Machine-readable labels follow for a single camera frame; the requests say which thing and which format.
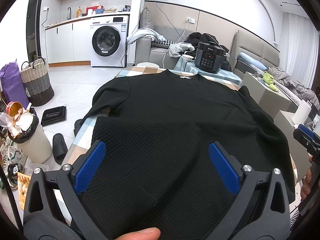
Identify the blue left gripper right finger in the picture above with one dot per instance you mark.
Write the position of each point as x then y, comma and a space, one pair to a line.
227, 167

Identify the orange snack bag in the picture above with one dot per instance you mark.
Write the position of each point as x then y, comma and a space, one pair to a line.
22, 186

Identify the purple paper bag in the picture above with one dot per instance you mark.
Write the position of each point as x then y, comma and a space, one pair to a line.
12, 85

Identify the white round stool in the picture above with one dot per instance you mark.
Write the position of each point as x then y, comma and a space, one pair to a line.
147, 65

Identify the green plush toy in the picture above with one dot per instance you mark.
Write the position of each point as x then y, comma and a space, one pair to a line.
268, 79

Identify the person right hand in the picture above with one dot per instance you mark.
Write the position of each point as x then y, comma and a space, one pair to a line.
306, 189

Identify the woven laundry basket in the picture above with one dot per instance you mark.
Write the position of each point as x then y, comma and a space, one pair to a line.
36, 81

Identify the blue pillow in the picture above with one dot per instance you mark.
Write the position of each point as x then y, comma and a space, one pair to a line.
253, 61

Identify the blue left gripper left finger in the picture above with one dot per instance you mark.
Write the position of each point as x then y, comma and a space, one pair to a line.
86, 165

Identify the white washing machine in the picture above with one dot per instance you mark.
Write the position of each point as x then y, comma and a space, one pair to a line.
109, 40

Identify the checkered table cloth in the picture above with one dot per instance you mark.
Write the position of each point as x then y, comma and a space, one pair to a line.
83, 139

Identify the grey bedside cabinet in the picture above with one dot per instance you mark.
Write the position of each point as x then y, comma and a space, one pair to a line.
271, 102

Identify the small teal checkered table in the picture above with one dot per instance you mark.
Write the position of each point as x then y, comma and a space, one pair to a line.
189, 66

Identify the white kitchen cabinet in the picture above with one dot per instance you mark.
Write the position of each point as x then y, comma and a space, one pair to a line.
68, 44

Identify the white trash bin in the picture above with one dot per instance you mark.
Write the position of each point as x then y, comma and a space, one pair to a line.
34, 143

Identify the grey near cabinet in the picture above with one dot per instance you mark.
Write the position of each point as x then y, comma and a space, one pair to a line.
299, 155

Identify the pile of black clothes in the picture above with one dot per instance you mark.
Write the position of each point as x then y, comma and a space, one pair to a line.
195, 38

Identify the grey sofa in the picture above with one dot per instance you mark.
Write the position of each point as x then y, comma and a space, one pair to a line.
175, 23

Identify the black slipper far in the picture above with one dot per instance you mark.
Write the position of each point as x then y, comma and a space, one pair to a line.
77, 126

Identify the black plastic tray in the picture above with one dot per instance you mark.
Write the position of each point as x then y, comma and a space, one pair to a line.
54, 115

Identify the person left hand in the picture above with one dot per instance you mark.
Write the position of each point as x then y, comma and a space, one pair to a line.
146, 234

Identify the black slipper near bin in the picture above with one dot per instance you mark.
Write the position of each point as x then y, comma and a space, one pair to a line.
59, 148

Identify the black electric pressure cooker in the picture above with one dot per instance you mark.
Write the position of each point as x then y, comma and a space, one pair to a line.
209, 57

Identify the black knit sweater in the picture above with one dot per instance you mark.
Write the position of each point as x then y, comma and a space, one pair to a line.
157, 171

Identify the grey bed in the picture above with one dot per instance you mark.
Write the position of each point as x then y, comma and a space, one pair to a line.
269, 56

